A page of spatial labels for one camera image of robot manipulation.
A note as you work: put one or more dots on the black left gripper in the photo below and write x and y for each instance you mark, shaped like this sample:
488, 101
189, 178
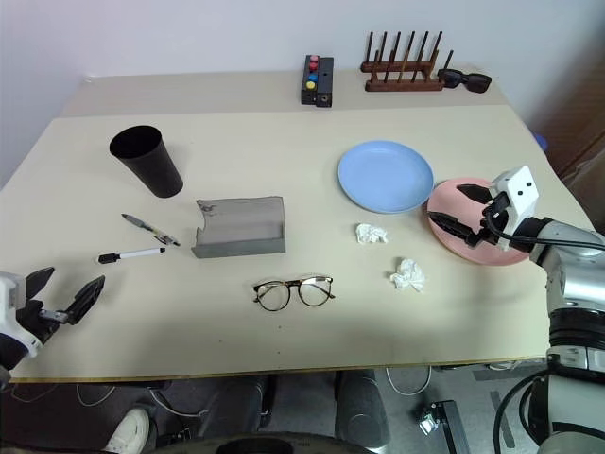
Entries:
35, 321

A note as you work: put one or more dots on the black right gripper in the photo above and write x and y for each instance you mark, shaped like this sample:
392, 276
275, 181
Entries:
491, 222

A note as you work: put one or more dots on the pink plate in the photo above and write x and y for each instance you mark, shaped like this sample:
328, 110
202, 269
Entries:
449, 246

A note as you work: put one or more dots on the white marker with black cap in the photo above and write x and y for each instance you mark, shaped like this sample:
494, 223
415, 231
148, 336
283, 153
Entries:
134, 254

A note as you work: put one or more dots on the small white tissue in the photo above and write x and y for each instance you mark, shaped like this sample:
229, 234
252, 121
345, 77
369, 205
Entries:
371, 233

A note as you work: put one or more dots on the grey gel pen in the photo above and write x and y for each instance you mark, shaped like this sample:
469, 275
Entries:
146, 228

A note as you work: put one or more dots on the grey glasses case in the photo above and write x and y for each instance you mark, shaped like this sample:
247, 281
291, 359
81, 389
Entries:
241, 232

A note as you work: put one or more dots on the tortoiseshell round glasses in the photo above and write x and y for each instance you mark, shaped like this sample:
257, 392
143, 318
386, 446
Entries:
271, 289

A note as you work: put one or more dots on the blue plate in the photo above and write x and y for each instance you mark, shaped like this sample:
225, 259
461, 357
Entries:
385, 175

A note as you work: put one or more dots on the large crumpled white tissue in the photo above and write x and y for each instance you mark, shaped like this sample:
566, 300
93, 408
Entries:
409, 275

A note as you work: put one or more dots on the small blue object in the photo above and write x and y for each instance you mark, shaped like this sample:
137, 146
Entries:
542, 143

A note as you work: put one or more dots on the black sunglasses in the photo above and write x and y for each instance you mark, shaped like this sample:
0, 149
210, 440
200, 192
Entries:
475, 82

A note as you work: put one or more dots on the brown wooden peg rack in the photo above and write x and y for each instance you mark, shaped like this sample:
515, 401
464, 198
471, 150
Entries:
402, 84

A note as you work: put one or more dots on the white shoe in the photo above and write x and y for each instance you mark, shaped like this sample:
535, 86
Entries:
130, 428

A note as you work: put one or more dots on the brown wooden cabinet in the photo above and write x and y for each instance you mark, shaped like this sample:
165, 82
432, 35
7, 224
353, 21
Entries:
581, 109

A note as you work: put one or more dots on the black tapered cup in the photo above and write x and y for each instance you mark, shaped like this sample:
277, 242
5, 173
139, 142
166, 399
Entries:
151, 165

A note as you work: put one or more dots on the black box with coloured buttons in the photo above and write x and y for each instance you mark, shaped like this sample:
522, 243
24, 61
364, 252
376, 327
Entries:
317, 82

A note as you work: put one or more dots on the dark grey rounded shape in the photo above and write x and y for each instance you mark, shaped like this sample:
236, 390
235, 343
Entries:
361, 406

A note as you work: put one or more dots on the dark round base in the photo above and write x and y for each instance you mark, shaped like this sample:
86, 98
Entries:
264, 445

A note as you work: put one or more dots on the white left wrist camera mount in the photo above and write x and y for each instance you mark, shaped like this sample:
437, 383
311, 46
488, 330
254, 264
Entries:
9, 307

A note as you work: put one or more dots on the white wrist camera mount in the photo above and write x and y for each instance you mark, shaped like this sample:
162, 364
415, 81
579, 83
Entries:
520, 189
9, 307

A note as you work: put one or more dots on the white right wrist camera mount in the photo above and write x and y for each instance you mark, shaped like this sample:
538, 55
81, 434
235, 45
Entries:
520, 189

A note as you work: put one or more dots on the black metal bracket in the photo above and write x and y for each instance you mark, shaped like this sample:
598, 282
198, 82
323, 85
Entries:
446, 425

